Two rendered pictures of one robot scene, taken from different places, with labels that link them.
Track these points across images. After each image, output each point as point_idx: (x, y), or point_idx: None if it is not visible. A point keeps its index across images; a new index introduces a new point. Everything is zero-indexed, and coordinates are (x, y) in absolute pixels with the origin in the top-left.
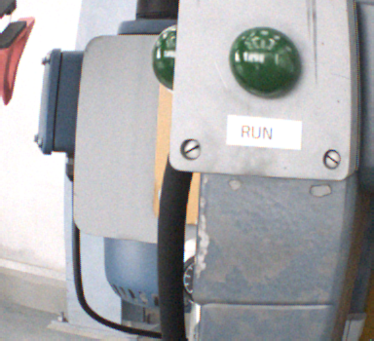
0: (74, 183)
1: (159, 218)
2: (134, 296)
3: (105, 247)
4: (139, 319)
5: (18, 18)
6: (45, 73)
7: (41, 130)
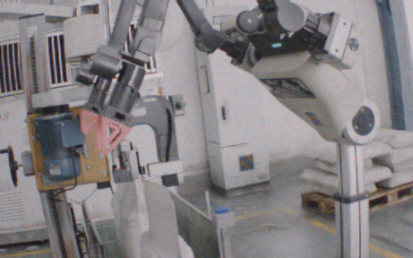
0: (86, 148)
1: (171, 124)
2: (80, 174)
3: (73, 166)
4: None
5: (81, 109)
6: (70, 126)
7: (78, 139)
